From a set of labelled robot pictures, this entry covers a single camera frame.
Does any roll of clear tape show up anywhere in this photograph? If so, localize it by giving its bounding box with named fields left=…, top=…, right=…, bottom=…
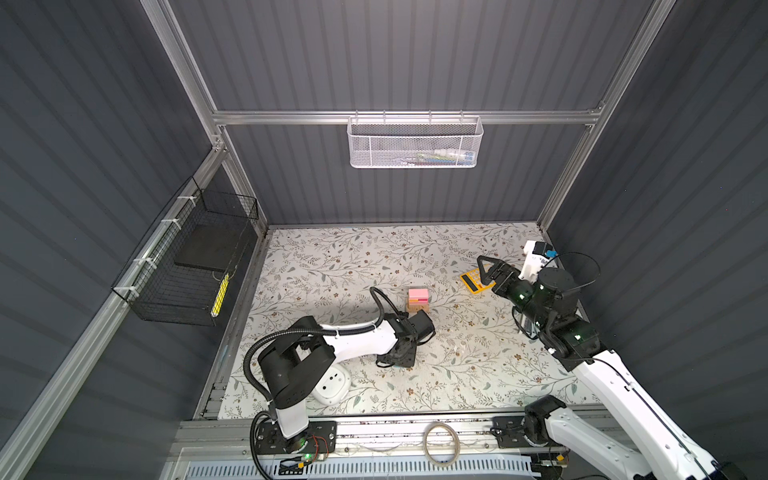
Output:
left=421, top=422, right=461, bottom=468

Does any black corrugated cable conduit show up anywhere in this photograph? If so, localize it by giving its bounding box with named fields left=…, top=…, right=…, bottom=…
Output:
left=242, top=286, right=400, bottom=480

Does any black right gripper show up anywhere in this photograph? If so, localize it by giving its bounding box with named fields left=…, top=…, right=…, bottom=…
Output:
left=478, top=253, right=549, bottom=333

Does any white round smart speaker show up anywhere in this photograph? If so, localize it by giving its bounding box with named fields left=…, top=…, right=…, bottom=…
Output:
left=312, top=364, right=351, bottom=406

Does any yellow calculator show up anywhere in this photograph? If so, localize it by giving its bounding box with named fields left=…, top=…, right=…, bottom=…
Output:
left=460, top=268, right=495, bottom=295

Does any black wire basket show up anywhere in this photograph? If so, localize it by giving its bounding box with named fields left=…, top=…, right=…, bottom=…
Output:
left=112, top=179, right=261, bottom=327

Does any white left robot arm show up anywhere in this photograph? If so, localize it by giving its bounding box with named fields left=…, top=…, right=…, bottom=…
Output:
left=244, top=311, right=436, bottom=442

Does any white wire mesh basket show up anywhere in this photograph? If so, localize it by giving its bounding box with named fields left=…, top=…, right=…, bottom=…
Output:
left=346, top=115, right=484, bottom=169

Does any light pink wood block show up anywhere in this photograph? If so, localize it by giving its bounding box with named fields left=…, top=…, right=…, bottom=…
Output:
left=408, top=288, right=430, bottom=304

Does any yellow green marker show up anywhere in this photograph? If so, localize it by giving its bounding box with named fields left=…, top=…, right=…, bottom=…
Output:
left=210, top=273, right=230, bottom=318

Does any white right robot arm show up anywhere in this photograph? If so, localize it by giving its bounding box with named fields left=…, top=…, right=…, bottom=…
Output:
left=477, top=249, right=745, bottom=479

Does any arched natural wood block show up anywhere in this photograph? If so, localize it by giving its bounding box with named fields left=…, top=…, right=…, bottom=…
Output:
left=406, top=303, right=430, bottom=314

